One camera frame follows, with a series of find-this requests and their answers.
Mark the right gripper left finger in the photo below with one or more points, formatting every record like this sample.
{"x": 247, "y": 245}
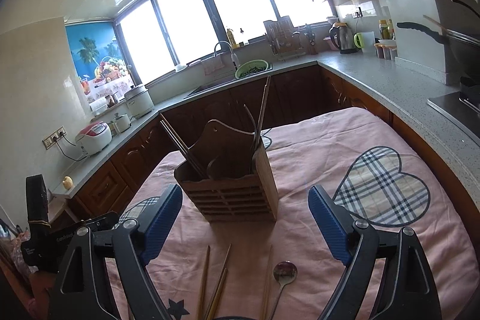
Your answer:
{"x": 82, "y": 288}

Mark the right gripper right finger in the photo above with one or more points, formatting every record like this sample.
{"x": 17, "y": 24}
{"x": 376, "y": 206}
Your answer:
{"x": 407, "y": 289}

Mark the metal utensil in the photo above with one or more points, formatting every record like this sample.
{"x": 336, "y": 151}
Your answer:
{"x": 254, "y": 127}

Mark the chrome kitchen faucet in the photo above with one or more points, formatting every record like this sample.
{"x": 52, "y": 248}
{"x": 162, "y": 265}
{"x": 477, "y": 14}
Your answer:
{"x": 227, "y": 50}

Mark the yellow fruit on counter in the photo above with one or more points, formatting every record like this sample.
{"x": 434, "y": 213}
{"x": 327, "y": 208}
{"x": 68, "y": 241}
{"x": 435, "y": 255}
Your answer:
{"x": 67, "y": 182}

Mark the red white rice cooker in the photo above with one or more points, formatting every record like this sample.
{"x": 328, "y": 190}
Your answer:
{"x": 94, "y": 138}

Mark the wooden chopstick on table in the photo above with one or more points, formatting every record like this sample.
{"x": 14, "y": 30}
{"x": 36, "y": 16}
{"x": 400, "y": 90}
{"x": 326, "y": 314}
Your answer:
{"x": 203, "y": 284}
{"x": 216, "y": 296}

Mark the steel spoon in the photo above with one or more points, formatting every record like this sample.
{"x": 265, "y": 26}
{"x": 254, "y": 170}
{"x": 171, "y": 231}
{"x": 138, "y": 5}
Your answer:
{"x": 284, "y": 273}

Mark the small white pot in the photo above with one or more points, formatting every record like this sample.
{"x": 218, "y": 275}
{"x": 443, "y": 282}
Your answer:
{"x": 121, "y": 123}

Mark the chopstick in holder left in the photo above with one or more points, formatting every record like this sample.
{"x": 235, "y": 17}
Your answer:
{"x": 182, "y": 147}

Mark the chopstick in holder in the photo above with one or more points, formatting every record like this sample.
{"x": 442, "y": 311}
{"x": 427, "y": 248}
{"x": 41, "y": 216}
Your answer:
{"x": 182, "y": 147}
{"x": 263, "y": 107}

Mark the white slow cooker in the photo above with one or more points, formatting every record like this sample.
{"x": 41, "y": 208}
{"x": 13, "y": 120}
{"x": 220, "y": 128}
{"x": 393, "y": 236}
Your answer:
{"x": 138, "y": 100}

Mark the fruit poster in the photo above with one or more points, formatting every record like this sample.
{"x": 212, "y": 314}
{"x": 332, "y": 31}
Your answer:
{"x": 98, "y": 60}

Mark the wooden utensil holder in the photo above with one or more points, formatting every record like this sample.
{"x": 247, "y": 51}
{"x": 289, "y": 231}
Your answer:
{"x": 239, "y": 185}

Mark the gas stove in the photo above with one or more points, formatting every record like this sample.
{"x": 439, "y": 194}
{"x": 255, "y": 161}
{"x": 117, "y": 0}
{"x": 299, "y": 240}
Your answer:
{"x": 461, "y": 108}

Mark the chopstick in holder right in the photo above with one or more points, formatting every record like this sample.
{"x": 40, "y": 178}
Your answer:
{"x": 263, "y": 107}

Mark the electric kettle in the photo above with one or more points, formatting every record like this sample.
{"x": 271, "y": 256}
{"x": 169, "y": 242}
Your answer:
{"x": 342, "y": 38}

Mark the green colander basin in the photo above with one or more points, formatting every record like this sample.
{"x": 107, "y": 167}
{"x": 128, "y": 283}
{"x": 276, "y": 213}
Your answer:
{"x": 250, "y": 68}

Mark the dish drying rack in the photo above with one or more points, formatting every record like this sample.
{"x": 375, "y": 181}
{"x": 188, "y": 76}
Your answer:
{"x": 284, "y": 38}

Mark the wall power socket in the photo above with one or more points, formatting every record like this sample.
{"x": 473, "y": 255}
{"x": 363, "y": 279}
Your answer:
{"x": 57, "y": 135}

